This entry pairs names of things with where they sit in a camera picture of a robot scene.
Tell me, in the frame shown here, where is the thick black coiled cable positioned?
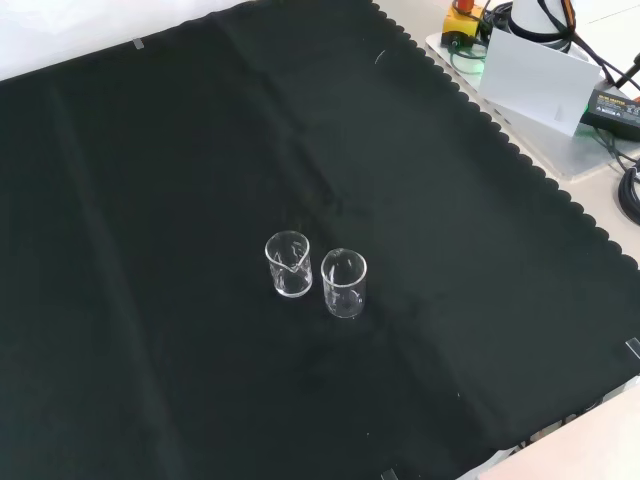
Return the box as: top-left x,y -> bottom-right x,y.
616,159 -> 640,226

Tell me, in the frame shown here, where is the white pale board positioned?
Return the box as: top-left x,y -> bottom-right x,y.
478,24 -> 605,138

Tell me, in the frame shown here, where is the thin adapter output cable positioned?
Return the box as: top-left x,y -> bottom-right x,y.
592,127 -> 640,174

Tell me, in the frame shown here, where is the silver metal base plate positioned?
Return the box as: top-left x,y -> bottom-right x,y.
423,27 -> 640,182

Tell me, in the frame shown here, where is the green cable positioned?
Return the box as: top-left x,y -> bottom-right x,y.
449,43 -> 489,76

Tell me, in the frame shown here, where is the black power adapter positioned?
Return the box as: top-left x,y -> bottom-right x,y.
578,83 -> 640,144

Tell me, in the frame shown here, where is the black cable with plug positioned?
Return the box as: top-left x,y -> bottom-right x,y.
569,27 -> 640,94

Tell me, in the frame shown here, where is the yellow stop button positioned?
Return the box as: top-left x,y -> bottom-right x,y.
443,0 -> 485,50

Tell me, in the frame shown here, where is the clear glass beaker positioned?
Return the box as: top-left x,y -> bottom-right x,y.
263,229 -> 314,300
319,248 -> 369,320

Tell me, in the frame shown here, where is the black bench cloth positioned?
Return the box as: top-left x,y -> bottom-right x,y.
0,0 -> 640,480

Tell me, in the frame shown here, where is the black cable bundle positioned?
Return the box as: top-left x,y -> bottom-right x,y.
477,0 -> 516,41

